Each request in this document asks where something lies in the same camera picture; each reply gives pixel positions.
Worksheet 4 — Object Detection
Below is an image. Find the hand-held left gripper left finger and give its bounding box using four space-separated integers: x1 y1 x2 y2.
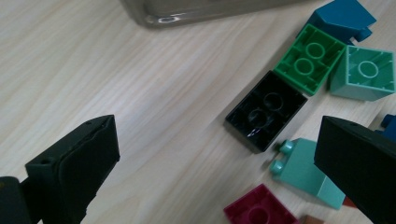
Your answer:
20 115 120 224

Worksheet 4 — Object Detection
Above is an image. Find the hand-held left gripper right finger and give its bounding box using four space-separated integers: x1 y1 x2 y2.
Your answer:
313 115 396 224

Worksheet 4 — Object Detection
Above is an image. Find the red toy block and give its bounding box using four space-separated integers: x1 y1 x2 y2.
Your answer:
342 196 358 209

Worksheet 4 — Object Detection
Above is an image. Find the dark blue toy block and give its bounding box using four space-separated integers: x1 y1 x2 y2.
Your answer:
375 114 396 142

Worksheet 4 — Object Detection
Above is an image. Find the mint sloped toy block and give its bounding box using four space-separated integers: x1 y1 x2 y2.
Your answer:
269 138 347 210

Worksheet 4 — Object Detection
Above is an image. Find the turquoise square toy block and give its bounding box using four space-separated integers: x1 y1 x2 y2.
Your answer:
330 45 396 102

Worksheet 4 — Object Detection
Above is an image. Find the black toy block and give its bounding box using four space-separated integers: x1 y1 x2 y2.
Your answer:
225 70 308 153

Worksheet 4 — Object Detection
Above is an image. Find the maroon toy block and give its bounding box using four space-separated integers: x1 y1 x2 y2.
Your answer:
223 183 300 224

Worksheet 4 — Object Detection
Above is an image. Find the green toy block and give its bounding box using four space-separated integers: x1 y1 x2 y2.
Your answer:
273 23 347 96

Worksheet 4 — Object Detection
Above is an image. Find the clear brown plastic storage box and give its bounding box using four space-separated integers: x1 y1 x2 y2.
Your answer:
120 0 312 30

